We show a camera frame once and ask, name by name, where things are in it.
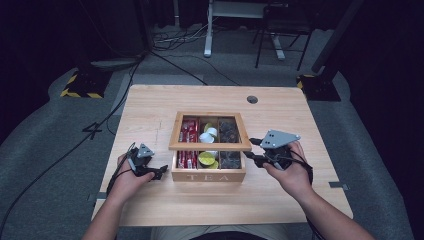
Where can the wooden tea box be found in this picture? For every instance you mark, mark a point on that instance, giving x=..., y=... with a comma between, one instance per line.
x=209, y=175

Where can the green capsule cup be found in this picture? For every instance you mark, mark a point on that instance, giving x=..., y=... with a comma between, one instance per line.
x=208, y=126

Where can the bundle of red tea sachets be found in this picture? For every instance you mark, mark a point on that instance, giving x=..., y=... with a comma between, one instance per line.
x=189, y=131

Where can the grey tape strip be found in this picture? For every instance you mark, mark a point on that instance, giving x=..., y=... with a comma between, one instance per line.
x=339, y=185
x=96, y=196

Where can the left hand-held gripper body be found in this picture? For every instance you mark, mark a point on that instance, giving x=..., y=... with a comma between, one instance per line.
x=145, y=151

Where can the black chair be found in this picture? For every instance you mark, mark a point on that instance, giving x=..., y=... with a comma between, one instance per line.
x=283, y=25

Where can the person's left hand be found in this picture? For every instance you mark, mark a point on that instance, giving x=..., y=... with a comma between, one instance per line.
x=126, y=185

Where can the white desk frame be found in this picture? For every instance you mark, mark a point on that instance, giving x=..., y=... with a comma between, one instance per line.
x=208, y=36

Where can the small white capsule cup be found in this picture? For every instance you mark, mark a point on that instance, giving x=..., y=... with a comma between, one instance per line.
x=214, y=153
x=212, y=132

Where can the upright black column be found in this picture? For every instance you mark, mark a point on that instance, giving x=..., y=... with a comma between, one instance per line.
x=144, y=26

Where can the large white capsule cup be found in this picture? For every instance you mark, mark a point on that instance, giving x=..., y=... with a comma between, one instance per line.
x=206, y=138

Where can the green lidded capsule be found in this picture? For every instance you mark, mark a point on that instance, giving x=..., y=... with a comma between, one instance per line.
x=206, y=159
x=215, y=164

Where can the pile of dark tea packets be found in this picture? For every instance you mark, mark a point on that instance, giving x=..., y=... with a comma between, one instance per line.
x=229, y=133

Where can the hazard striped black stand base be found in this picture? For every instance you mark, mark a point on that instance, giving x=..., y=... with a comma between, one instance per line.
x=318, y=88
x=86, y=83

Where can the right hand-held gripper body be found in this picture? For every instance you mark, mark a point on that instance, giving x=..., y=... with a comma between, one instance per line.
x=278, y=138

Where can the slanted black pole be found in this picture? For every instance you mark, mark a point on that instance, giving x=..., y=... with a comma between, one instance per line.
x=336, y=36

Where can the person's right hand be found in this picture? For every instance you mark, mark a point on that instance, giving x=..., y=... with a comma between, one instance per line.
x=295, y=178

